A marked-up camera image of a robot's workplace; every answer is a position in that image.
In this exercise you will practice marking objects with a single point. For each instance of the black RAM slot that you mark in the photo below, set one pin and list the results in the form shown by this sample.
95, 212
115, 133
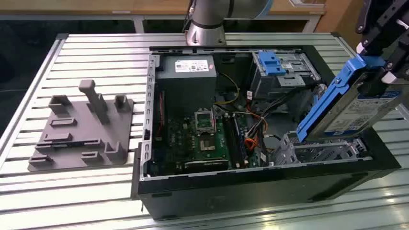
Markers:
231, 139

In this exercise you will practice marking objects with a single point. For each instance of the green motherboard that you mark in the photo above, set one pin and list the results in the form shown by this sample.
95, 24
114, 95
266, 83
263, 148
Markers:
179, 143

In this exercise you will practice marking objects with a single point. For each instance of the wooden cabinet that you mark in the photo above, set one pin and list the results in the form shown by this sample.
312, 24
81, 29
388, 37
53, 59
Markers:
335, 19

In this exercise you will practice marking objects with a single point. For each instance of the grey plastic parts rack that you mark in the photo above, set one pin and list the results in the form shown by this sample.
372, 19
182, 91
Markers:
81, 124

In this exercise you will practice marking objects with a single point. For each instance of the metal disk bay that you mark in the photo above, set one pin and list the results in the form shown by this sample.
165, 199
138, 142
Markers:
319, 153

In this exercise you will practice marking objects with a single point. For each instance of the hard disk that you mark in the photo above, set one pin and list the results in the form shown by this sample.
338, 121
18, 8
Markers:
346, 117

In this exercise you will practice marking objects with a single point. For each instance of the metal optical drive bay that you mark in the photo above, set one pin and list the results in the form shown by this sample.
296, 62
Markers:
288, 81

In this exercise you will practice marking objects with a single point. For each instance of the black graphics card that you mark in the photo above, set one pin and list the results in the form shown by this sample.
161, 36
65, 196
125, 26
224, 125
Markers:
205, 165

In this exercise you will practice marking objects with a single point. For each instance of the grey power supply unit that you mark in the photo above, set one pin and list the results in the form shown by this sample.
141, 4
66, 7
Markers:
186, 88

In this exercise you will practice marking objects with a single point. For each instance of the wooden workbench white frame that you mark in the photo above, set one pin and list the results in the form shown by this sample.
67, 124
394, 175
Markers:
81, 6

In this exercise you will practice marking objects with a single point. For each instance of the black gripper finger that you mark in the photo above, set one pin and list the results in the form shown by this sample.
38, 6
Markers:
380, 19
399, 48

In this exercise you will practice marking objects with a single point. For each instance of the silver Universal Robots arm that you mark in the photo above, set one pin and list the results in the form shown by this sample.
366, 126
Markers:
205, 14

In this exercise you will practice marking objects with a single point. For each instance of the black open PC case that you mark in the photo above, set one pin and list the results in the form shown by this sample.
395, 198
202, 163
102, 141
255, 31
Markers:
256, 191

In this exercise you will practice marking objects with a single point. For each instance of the blue plastic drive latch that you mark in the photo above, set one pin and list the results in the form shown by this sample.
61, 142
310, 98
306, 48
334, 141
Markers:
272, 64

